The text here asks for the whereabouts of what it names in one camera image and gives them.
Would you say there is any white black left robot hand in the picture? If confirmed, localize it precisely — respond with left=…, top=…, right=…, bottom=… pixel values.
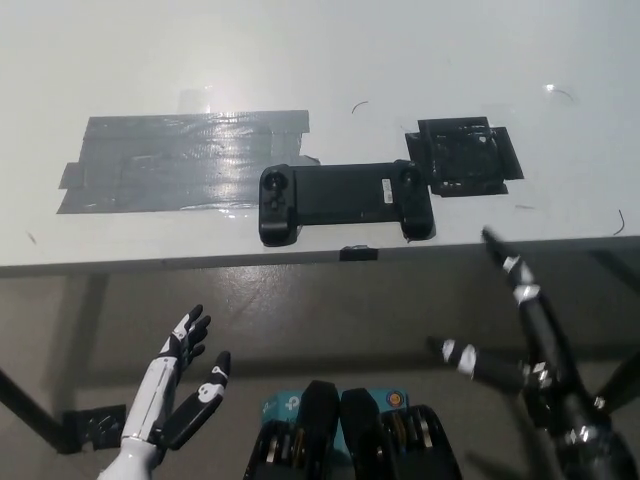
left=119, top=303, right=233, bottom=450

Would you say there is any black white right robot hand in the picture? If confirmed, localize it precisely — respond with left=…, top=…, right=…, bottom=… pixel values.
left=427, top=227, right=626, bottom=452

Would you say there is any black game controller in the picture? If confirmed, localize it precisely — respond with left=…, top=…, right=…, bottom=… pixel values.
left=257, top=159, right=436, bottom=248

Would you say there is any black teal robot body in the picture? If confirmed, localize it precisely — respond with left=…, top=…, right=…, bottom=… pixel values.
left=243, top=379, right=463, bottom=480

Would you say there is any black floor tape patch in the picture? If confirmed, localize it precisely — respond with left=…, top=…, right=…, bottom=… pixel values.
left=62, top=403, right=127, bottom=454

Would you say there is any black metal table leg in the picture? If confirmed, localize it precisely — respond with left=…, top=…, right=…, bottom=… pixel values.
left=0, top=366, right=69, bottom=452

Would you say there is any black tape square patch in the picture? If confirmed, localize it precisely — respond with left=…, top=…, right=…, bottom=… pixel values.
left=403, top=115, right=526, bottom=198

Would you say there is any small black tape strip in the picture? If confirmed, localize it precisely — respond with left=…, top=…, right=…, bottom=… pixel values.
left=339, top=244, right=379, bottom=263

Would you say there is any grey duct tape patch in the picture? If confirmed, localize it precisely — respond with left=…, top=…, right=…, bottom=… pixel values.
left=56, top=110, right=322, bottom=217

